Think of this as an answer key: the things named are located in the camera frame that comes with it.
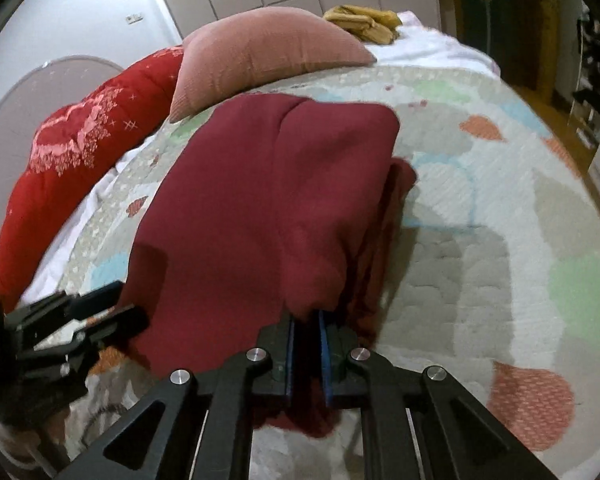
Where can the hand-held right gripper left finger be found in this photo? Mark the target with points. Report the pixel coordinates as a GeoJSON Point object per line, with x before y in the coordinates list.
{"type": "Point", "coordinates": [290, 360]}

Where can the wall switch plate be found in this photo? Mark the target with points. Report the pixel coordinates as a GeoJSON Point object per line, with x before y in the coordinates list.
{"type": "Point", "coordinates": [134, 18]}

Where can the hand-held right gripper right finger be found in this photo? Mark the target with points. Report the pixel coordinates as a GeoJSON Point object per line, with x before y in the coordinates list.
{"type": "Point", "coordinates": [325, 360]}

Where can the pastel patterned quilted blanket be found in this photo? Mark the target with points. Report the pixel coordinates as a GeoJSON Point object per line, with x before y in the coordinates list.
{"type": "Point", "coordinates": [480, 285]}

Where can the round grey wall panel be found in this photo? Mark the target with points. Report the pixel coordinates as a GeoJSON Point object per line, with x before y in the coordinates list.
{"type": "Point", "coordinates": [25, 105]}

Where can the maroon garment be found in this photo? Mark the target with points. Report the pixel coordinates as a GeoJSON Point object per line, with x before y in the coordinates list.
{"type": "Point", "coordinates": [255, 210]}

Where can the pink pillow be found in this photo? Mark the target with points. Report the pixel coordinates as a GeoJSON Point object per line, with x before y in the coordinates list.
{"type": "Point", "coordinates": [270, 45]}

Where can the red floral quilted bolster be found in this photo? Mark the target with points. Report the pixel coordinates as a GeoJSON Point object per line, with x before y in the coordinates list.
{"type": "Point", "coordinates": [55, 185]}

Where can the white bed sheet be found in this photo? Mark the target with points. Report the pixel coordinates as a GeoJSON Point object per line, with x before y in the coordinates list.
{"type": "Point", "coordinates": [430, 45]}

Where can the cluttered shelf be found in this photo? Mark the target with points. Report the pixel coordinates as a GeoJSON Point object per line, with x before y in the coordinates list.
{"type": "Point", "coordinates": [595, 80]}

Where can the yellow cloth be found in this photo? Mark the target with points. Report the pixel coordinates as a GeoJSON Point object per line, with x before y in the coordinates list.
{"type": "Point", "coordinates": [365, 25]}

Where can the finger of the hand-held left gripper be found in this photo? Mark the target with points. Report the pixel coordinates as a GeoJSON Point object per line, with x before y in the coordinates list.
{"type": "Point", "coordinates": [70, 305]}
{"type": "Point", "coordinates": [115, 327]}

